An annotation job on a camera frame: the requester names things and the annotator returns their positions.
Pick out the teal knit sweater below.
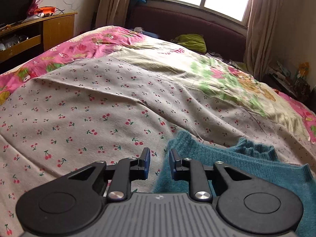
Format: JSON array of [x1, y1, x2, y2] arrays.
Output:
[[154, 131, 315, 236]]

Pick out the cherry print bed sheet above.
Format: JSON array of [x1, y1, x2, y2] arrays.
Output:
[[1, 26, 315, 236]]

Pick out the cluttered bedside shelf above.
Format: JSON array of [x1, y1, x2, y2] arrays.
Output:
[[262, 61, 311, 103]]

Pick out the dark maroon headboard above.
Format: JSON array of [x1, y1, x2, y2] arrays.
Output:
[[125, 0, 247, 62]]

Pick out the green cloth bundle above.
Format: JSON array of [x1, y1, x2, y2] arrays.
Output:
[[170, 34, 207, 54]]

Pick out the wooden side cabinet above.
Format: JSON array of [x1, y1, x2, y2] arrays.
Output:
[[1, 12, 76, 63]]

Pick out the orange object on cabinet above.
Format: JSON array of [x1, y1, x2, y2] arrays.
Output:
[[34, 6, 56, 14]]

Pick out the beige left curtain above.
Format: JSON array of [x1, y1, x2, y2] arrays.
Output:
[[95, 0, 130, 28]]

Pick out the beige curtain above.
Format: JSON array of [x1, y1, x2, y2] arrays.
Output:
[[244, 0, 283, 81], [95, 0, 130, 28]]

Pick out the beige right curtain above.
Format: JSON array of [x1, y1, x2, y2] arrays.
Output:
[[244, 0, 283, 81]]

